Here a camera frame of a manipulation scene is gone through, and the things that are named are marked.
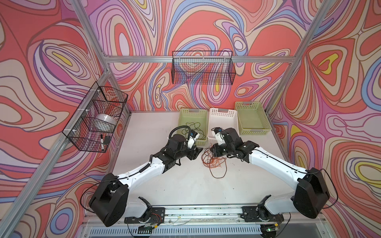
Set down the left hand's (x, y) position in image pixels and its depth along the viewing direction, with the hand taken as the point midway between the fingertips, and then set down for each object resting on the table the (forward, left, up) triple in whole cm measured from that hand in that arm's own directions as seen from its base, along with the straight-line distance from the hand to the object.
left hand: (200, 145), depth 81 cm
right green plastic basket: (+34, -43, -16) cm, 57 cm away
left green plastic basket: (+33, +2, -17) cm, 37 cm away
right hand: (-2, -7, -4) cm, 8 cm away
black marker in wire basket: (-4, +49, +8) cm, 50 cm away
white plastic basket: (+34, -21, -16) cm, 43 cm away
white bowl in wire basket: (+3, +47, +16) cm, 50 cm away
